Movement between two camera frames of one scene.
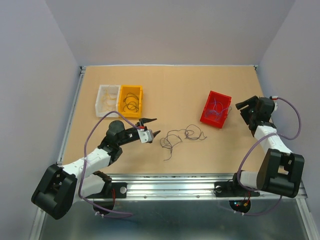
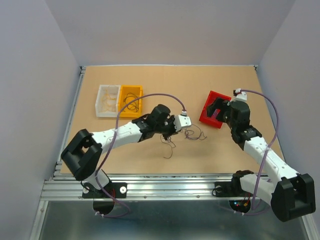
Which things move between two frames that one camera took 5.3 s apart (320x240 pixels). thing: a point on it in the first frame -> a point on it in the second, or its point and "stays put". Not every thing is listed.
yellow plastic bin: (130, 101) stays put
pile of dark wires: (132, 102) stays put
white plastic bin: (107, 101) stays put
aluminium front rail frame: (184, 187) stays put
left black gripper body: (130, 135) -> (168, 128)
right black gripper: (251, 102) -> (218, 103)
